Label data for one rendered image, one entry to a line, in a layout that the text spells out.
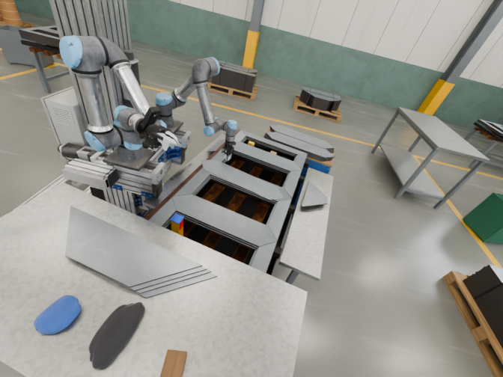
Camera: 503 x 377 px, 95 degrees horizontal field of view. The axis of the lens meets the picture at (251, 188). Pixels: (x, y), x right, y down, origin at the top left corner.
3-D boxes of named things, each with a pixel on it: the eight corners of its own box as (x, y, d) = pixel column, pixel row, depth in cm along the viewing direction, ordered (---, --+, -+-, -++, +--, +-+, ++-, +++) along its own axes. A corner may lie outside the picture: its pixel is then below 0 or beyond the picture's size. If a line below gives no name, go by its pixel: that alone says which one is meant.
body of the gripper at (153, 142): (168, 146, 102) (150, 135, 106) (169, 128, 97) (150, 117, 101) (153, 150, 96) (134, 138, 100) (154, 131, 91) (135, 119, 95)
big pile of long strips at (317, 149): (334, 149, 268) (336, 144, 264) (331, 165, 237) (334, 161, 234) (270, 126, 279) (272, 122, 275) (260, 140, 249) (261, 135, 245)
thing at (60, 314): (68, 292, 81) (65, 289, 79) (90, 307, 79) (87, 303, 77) (30, 326, 72) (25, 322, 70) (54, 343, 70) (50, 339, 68)
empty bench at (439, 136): (370, 151, 474) (398, 106, 414) (403, 160, 475) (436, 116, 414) (394, 199, 358) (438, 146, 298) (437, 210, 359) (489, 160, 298)
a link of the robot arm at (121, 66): (113, 44, 115) (162, 137, 127) (90, 45, 107) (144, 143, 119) (121, 31, 107) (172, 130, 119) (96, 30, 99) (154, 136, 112)
